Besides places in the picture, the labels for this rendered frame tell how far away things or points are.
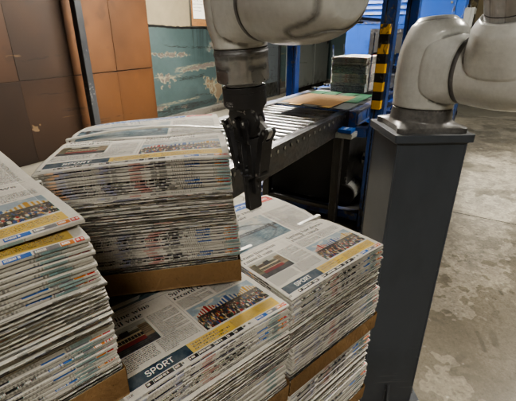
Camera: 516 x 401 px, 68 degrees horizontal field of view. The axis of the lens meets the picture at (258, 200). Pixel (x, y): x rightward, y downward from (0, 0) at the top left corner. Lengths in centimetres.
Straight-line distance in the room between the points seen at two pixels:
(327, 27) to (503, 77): 54
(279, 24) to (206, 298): 43
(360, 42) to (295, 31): 435
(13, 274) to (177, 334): 28
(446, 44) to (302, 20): 61
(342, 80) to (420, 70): 221
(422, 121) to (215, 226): 66
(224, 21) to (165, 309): 45
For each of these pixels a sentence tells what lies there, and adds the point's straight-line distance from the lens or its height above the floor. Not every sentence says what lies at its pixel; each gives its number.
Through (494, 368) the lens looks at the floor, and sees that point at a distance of 193.
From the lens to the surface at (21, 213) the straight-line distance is 46.
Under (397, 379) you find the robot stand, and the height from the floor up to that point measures 14.
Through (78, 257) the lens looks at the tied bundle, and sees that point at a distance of 41.
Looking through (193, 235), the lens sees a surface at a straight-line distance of 62.
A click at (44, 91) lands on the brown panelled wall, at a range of 455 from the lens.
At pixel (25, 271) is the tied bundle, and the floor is 104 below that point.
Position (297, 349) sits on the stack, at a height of 71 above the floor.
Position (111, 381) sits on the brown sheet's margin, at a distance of 51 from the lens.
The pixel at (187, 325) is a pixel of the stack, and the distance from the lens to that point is 62.
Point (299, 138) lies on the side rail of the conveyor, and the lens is 182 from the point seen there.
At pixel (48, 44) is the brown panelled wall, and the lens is 460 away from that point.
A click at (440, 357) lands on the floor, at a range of 188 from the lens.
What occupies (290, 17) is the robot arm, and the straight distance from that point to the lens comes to 50.
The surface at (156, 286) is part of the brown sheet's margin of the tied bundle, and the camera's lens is 68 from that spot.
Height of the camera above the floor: 124
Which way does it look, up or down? 24 degrees down
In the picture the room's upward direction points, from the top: straight up
